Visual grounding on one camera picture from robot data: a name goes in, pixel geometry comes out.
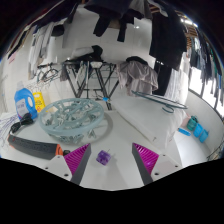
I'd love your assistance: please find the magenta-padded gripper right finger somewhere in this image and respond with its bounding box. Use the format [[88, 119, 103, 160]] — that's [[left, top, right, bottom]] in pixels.
[[131, 142, 183, 186]]

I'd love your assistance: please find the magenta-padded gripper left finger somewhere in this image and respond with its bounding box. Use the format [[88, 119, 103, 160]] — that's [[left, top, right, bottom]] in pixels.
[[43, 143, 92, 186]]

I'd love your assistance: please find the purple charger block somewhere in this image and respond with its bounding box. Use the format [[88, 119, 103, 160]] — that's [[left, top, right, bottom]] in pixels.
[[95, 149, 112, 167]]

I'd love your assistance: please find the round pale blue peg hanger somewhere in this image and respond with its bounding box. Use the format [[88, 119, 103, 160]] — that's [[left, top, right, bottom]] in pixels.
[[37, 97, 106, 145]]

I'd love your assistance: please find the white pillow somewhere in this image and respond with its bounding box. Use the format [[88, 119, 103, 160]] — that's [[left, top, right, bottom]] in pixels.
[[111, 96, 188, 151]]

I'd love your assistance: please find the flat blue plastic item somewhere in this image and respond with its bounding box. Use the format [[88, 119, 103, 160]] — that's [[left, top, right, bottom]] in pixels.
[[177, 127, 192, 137]]

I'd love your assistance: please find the pink bucket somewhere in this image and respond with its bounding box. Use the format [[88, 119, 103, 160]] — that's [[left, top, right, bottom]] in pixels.
[[181, 114, 191, 129]]

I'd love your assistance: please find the teal bucket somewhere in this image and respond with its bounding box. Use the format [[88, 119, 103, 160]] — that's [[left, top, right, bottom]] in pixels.
[[185, 115, 199, 132]]

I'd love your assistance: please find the teal clothes hanger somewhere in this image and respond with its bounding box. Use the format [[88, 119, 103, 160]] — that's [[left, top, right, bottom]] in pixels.
[[130, 89, 189, 114]]

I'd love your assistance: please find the yellow floor sign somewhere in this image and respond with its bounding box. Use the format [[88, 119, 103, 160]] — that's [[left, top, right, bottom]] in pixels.
[[32, 91, 47, 114]]

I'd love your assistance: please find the blue detergent bottle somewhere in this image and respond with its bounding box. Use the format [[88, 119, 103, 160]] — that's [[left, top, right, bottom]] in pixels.
[[13, 80, 39, 120]]

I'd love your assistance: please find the black folding drying rack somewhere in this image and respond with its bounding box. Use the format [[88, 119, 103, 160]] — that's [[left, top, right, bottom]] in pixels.
[[37, 60, 121, 111]]

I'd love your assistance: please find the grey garment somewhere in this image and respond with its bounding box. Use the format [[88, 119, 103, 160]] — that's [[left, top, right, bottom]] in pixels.
[[116, 56, 159, 98]]

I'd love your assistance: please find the white and black garment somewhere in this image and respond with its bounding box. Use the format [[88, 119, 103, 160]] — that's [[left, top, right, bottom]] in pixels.
[[69, 44, 104, 63]]

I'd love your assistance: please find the hanging clothes row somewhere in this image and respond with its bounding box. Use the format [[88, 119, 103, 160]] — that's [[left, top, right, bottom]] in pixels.
[[6, 0, 224, 118]]

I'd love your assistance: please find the dark metal wire rack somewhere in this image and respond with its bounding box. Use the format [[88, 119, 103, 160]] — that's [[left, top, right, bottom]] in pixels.
[[206, 139, 224, 161]]

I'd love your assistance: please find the dark wire hangers bunch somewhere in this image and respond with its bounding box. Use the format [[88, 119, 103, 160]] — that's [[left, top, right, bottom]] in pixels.
[[36, 66, 61, 84]]

